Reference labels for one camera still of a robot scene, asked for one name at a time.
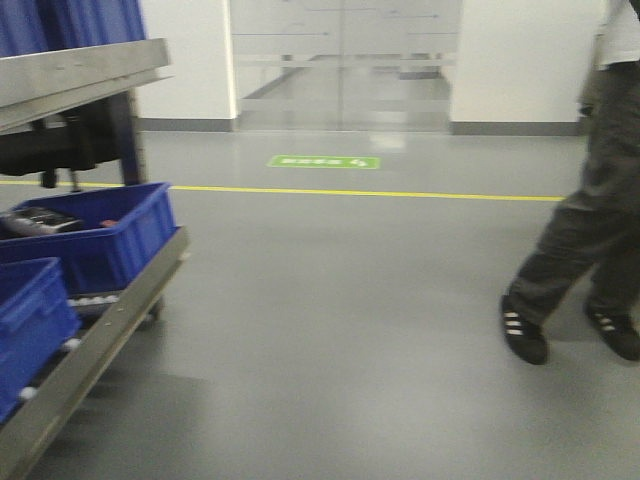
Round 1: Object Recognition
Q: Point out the blue crate on cart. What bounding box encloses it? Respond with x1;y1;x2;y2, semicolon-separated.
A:
1;182;177;295
1;257;81;420

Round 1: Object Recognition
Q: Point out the walking person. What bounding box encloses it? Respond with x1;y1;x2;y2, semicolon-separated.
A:
501;1;639;365

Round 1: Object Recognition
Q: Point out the near blue crate on cart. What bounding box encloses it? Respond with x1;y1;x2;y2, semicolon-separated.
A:
1;257;81;420

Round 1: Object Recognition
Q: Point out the blue crate on left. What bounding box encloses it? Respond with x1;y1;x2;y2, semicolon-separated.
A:
1;0;146;57

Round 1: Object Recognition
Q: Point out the stainless steel rack frame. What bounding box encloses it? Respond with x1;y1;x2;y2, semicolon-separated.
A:
1;39;188;479

